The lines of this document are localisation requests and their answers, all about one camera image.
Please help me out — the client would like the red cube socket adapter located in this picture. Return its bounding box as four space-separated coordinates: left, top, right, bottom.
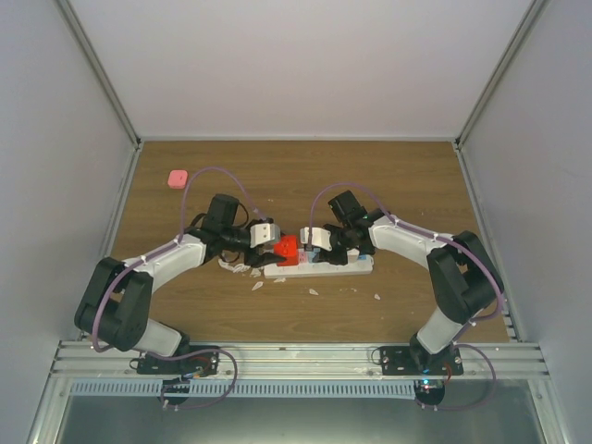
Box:
274 235 300 266

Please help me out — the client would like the pink plug adapter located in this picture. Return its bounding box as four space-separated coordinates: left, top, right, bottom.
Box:
167 169 189 190

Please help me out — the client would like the light blue plug adapter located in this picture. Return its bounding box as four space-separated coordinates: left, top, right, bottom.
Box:
299 249 319 265

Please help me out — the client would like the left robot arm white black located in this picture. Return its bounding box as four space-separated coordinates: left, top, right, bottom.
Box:
74 194 290 374

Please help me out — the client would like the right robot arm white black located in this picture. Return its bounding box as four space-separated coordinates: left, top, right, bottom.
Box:
302 191 504 375

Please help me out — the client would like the white cartoon cube adapter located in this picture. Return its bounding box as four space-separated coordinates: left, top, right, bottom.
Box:
346 248 360 265

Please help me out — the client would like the white power strip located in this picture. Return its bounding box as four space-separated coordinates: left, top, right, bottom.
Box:
263 255 374 279

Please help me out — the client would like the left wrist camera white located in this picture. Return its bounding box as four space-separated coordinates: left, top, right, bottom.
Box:
250 222 281 248

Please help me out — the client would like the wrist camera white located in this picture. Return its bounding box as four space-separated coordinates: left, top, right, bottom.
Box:
250 222 281 248
300 227 333 252

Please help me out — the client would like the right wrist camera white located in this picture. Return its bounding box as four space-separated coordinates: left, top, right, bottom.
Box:
300 227 333 252

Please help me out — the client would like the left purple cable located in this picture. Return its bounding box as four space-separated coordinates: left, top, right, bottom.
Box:
90 166 274 354

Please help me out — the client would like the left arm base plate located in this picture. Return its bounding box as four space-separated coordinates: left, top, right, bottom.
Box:
129 345 219 377

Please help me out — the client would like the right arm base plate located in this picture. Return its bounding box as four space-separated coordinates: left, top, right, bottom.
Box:
377 345 464 376

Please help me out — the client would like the slotted cable duct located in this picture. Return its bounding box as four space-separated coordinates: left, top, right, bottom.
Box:
70 378 415 400

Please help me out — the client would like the aluminium rail front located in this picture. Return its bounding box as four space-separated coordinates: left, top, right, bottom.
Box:
50 341 549 380

